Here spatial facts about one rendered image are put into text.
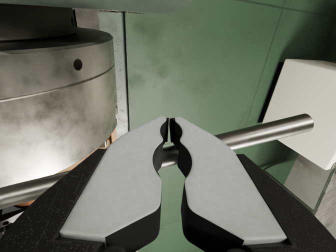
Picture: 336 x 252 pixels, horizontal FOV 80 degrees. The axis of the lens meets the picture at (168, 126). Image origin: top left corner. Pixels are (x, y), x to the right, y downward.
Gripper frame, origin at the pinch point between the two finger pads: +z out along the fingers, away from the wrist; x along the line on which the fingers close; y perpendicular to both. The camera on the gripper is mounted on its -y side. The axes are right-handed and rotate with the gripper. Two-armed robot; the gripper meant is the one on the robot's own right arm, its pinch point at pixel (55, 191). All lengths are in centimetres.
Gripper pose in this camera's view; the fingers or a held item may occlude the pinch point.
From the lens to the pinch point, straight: 45.5
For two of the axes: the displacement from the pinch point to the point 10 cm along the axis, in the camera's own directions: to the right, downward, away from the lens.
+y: -0.8, 8.7, 4.8
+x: 3.9, 4.7, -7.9
